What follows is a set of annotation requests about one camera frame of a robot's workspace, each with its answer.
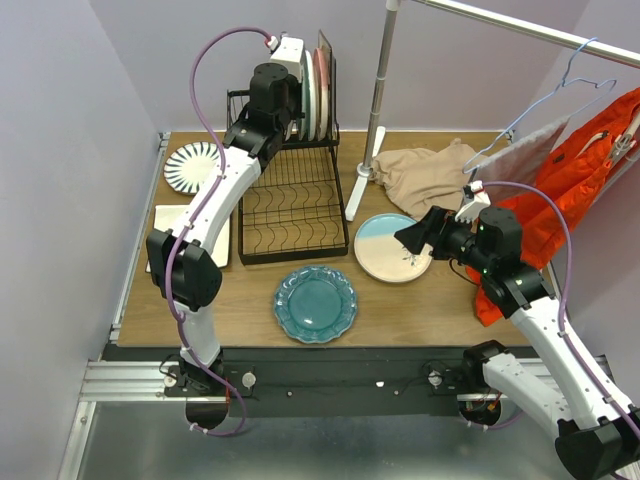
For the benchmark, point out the large white black-rimmed plate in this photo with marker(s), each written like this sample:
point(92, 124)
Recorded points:
point(166, 215)

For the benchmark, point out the silver clothes rack stand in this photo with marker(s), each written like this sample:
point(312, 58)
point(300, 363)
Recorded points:
point(375, 134)

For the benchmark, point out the teal scalloped plate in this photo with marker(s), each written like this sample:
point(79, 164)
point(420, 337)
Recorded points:
point(315, 304)

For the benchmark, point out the white blue striped plate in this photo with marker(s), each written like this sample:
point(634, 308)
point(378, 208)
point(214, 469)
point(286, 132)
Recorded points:
point(188, 168)

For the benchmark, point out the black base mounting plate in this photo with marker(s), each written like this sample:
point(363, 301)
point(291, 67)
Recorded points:
point(337, 381)

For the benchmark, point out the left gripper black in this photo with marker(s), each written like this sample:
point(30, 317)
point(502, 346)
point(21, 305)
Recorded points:
point(293, 85)

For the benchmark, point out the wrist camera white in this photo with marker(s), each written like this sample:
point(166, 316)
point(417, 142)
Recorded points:
point(289, 52)
point(475, 199)

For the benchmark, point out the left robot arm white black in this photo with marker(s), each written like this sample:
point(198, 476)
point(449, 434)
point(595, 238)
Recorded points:
point(180, 256)

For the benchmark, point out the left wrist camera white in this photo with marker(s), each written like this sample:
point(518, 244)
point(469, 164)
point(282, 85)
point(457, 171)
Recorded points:
point(289, 52)

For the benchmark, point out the black wire dish rack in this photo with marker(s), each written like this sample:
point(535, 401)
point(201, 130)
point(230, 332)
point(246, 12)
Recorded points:
point(295, 210)

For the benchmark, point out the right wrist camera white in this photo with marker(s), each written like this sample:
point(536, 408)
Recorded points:
point(475, 199)

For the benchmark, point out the aluminium rail frame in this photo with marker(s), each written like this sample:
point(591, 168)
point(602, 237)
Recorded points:
point(102, 445)

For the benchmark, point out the beige cloth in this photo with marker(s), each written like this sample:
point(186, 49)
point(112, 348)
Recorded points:
point(417, 179)

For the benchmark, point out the grey cloth on hanger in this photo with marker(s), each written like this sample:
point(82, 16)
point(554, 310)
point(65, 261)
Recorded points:
point(520, 161)

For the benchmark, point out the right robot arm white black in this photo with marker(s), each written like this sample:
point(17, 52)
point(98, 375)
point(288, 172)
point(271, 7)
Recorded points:
point(593, 424)

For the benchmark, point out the orange garment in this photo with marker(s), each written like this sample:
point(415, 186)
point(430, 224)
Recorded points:
point(572, 175)

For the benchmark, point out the mint green plate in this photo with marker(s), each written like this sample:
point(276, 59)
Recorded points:
point(305, 128)

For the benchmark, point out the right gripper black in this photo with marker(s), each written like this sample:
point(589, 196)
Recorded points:
point(435, 231)

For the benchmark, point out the pink plate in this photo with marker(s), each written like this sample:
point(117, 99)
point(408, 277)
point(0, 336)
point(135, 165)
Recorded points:
point(322, 76)

